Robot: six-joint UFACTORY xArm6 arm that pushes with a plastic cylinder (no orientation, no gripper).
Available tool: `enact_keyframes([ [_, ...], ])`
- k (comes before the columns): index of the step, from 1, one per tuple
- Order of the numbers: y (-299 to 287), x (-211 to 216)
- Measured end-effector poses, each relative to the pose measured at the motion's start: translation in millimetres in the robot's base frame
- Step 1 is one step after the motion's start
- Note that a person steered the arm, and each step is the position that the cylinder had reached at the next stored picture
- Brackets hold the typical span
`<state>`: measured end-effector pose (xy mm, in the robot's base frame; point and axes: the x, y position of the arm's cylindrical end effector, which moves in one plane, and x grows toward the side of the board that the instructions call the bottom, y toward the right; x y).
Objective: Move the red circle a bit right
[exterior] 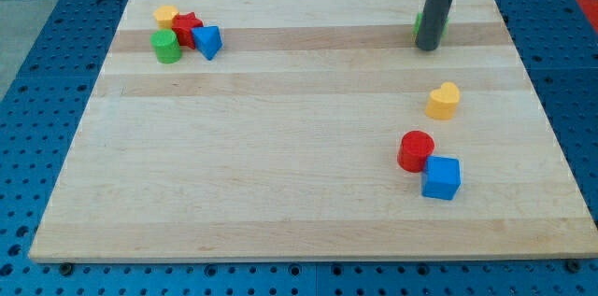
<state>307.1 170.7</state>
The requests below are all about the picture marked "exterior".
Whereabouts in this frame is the wooden board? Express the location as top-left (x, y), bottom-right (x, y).
top-left (29, 0), bottom-right (597, 263)

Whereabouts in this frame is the red cylinder block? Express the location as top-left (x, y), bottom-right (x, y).
top-left (397, 131), bottom-right (435, 173)

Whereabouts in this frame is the blue triangle block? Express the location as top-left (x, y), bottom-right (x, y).
top-left (192, 26), bottom-right (222, 61)

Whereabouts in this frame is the yellow heart block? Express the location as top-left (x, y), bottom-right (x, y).
top-left (424, 81), bottom-right (461, 120)

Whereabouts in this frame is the blue cube block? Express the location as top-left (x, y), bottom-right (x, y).
top-left (421, 156), bottom-right (462, 201)

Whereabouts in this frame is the green cylinder block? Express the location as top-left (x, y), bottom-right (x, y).
top-left (149, 29), bottom-right (182, 63)

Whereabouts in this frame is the red star block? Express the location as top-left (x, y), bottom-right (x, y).
top-left (171, 12), bottom-right (204, 49)

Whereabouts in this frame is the green block behind rod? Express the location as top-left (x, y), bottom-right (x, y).
top-left (412, 12), bottom-right (449, 39)

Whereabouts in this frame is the yellow hexagon block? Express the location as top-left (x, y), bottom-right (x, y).
top-left (152, 5), bottom-right (179, 29)

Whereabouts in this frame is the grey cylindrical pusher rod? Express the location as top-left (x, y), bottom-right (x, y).
top-left (415, 0), bottom-right (453, 51)

